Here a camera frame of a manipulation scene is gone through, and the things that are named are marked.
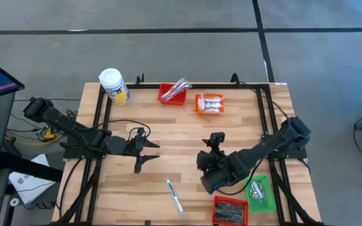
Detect small red mesh basket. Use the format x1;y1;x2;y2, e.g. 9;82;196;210
157;83;188;106

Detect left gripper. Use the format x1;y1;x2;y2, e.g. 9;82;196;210
133;127;161;175

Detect bagged toothbrush blue handle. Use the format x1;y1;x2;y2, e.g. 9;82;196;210
173;77;192;92

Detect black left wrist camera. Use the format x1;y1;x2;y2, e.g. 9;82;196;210
129;136;146;155

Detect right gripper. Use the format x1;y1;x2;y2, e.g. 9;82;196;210
195;139;229;177

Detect bagged toothbrush red handle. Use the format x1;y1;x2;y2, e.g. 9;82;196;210
161;86;182;102

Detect orange mesh basket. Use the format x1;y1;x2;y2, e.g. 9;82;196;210
195;93;225;116

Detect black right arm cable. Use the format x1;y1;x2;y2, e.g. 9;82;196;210
217;81;291;196

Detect bagged toothbrush teal grip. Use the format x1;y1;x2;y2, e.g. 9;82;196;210
168;78;193;95
163;82;188;100

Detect green plastic bin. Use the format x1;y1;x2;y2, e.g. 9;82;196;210
243;174;277;214

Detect Lysol wipes canister yellow label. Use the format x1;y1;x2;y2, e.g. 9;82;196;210
98;67;131;106

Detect black cart leg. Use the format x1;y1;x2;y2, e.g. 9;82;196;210
0;150;64;183

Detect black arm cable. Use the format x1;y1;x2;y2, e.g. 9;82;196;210
217;81;291;196
66;109;152;143

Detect yellow floor cable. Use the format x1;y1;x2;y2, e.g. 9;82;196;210
4;127;65;146

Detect black aluminium rig frame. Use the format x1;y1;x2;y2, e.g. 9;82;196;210
52;73;324;226

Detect bagged toothbrush blue bristles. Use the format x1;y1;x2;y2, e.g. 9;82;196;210
164;177;185;215

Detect white paper sheets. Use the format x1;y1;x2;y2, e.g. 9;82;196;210
8;153;57;205

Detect bagged white cotton balls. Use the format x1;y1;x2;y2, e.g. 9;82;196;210
198;92;207;113

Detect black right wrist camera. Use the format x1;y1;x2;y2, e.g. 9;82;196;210
211;131;226;149

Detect large red mesh basket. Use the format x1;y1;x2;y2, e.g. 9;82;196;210
212;195;250;226

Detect bagged black comb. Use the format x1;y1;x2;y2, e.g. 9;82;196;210
215;201;246;214
215;212;246;225

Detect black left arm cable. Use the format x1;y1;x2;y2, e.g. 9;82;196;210
66;109;152;143

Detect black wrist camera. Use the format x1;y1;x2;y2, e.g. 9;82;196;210
129;136;146;155
211;131;226;149

